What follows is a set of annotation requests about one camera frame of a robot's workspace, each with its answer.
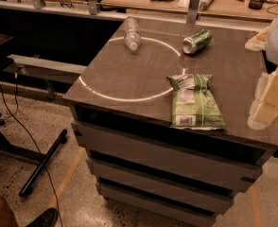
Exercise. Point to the green chip bag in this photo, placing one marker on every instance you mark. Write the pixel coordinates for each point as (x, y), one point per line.
(193, 105)

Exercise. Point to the grey drawer cabinet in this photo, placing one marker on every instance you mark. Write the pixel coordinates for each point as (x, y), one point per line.
(121, 107)

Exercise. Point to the black shoe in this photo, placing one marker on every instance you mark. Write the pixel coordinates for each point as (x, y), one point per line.
(46, 219)

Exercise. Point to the black chair base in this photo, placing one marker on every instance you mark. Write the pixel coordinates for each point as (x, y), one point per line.
(33, 157)

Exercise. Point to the green soda can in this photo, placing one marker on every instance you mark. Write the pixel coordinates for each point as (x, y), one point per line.
(196, 41)

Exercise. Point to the clear plastic water bottle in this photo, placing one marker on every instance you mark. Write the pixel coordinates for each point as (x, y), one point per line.
(132, 37)

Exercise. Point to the metal bracket post right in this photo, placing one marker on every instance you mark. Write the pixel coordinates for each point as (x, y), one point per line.
(192, 11)

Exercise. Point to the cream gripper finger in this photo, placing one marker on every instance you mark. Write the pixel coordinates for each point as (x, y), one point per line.
(258, 42)
(264, 108)

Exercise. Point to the black tape roll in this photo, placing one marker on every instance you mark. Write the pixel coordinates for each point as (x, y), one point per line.
(256, 4)

